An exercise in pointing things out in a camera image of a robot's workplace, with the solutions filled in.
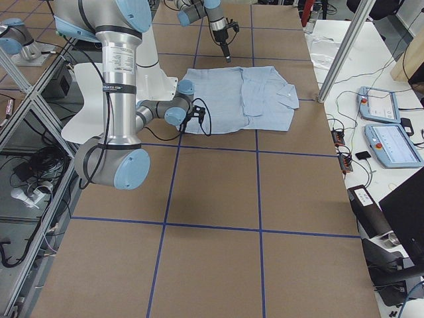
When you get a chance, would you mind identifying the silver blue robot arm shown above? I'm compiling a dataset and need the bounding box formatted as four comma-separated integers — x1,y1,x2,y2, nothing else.
54,1,195,190
164,0,239,63

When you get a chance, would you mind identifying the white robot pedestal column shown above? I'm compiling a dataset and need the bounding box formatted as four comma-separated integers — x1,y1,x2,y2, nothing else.
127,0,179,109

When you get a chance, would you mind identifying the black label printer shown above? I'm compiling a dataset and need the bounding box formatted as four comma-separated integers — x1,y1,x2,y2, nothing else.
347,185,392,238

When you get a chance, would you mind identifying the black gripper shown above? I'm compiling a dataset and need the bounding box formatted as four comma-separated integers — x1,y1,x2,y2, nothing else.
212,28,231,63

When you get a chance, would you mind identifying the upper teach pendant tablet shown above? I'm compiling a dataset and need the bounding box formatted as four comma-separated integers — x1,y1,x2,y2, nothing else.
357,86,401,123

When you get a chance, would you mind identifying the black monitor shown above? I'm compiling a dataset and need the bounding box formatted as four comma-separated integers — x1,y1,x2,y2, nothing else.
380,169,423,264

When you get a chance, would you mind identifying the orange circuit board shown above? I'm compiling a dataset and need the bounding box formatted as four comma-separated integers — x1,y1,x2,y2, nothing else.
331,129,345,146

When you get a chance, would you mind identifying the light blue button shirt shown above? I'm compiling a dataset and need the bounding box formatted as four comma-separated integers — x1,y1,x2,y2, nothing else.
184,66,299,134

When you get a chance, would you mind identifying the white plastic chair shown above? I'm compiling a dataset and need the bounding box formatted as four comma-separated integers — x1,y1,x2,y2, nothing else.
61,63,104,144

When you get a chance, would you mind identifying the lower teach pendant tablet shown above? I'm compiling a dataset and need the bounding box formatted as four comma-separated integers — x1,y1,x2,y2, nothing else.
364,123,423,168

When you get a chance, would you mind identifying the clear plastic bag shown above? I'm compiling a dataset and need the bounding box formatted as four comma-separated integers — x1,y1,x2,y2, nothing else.
305,34,341,70

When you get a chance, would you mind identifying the teach pendant tablet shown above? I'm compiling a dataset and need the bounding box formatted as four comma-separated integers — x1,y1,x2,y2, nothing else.
357,86,401,123
364,123,423,168

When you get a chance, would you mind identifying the aluminium frame post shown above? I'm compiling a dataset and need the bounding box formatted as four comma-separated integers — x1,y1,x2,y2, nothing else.
317,0,376,103

